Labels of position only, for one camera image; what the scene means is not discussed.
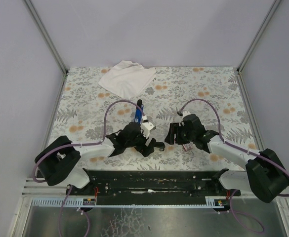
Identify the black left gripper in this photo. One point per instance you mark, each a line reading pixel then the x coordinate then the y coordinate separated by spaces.
pixel 146 145

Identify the floral patterned table mat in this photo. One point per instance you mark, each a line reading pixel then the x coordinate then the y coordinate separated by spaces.
pixel 87 111

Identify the white slotted cable duct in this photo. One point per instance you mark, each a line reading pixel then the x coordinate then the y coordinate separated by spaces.
pixel 79 202

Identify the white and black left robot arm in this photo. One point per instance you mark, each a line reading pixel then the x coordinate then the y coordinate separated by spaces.
pixel 57 163

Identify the left aluminium frame post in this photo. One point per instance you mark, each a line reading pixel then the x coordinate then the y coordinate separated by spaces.
pixel 45 35

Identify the white folded cloth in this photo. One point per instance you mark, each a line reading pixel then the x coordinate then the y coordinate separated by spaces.
pixel 127 79

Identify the aluminium frame post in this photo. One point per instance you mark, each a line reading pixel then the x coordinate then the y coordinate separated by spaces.
pixel 262 28
pixel 45 35

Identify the blue stapler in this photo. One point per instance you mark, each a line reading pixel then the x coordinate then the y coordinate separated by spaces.
pixel 138 113

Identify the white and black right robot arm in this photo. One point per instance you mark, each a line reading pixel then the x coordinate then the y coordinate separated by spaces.
pixel 262 173

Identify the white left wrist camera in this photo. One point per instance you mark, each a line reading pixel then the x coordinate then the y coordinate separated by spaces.
pixel 146 127

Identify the red and white staple box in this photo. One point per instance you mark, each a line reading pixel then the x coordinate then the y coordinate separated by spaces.
pixel 187 147

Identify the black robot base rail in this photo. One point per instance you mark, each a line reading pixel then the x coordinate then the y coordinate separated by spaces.
pixel 153 187

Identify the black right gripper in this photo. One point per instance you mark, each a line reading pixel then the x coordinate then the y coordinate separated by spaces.
pixel 175 133

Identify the right aluminium frame post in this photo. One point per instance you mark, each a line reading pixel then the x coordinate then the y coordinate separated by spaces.
pixel 262 28

